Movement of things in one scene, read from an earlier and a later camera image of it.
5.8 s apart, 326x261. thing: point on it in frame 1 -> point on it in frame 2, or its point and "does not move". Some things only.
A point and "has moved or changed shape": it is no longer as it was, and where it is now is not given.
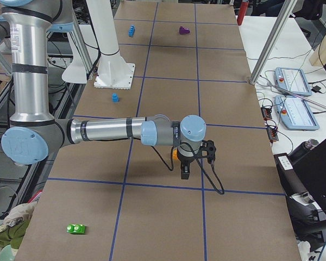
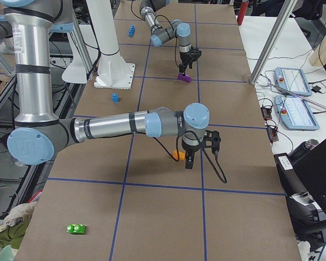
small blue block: [115, 98] does not move
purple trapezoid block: [183, 30] has moved or changed shape
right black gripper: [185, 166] -> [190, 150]
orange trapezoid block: [175, 156] does not move
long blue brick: [131, 30] does not move
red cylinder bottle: [242, 11] does not move
